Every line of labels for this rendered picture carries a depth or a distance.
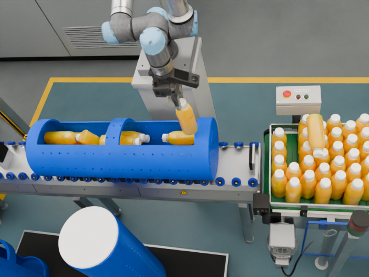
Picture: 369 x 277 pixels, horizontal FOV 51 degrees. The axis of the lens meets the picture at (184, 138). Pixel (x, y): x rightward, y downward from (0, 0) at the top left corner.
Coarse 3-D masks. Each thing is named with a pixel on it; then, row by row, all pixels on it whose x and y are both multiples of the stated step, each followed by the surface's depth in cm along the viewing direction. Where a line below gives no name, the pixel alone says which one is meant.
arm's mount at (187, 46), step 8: (176, 40) 197; (184, 40) 196; (192, 40) 195; (184, 48) 194; (192, 48) 192; (144, 56) 197; (184, 56) 191; (192, 56) 192; (144, 64) 194; (176, 64) 190; (184, 64) 188; (192, 64) 193; (144, 72) 194
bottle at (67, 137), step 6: (48, 132) 193; (54, 132) 192; (60, 132) 191; (66, 132) 190; (72, 132) 190; (48, 138) 191; (54, 138) 191; (60, 138) 190; (66, 138) 189; (72, 138) 189; (48, 144) 194; (54, 144) 193; (60, 144) 192; (66, 144) 191
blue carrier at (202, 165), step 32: (32, 128) 182; (64, 128) 201; (96, 128) 197; (128, 128) 193; (160, 128) 189; (32, 160) 180; (64, 160) 176; (96, 160) 172; (128, 160) 168; (160, 160) 165; (192, 160) 162
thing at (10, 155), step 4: (0, 144) 203; (0, 148) 203; (4, 148) 206; (8, 148) 209; (0, 152) 203; (4, 152) 206; (8, 152) 211; (12, 152) 214; (0, 156) 203; (4, 156) 206; (8, 156) 211; (12, 156) 214; (0, 160) 203; (4, 160) 208; (8, 160) 211; (0, 164) 206; (4, 164) 208; (8, 164) 211; (4, 168) 210; (8, 168) 211
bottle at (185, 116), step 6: (186, 108) 147; (180, 114) 147; (186, 114) 147; (192, 114) 150; (180, 120) 151; (186, 120) 150; (192, 120) 152; (186, 126) 153; (192, 126) 154; (186, 132) 157; (192, 132) 157
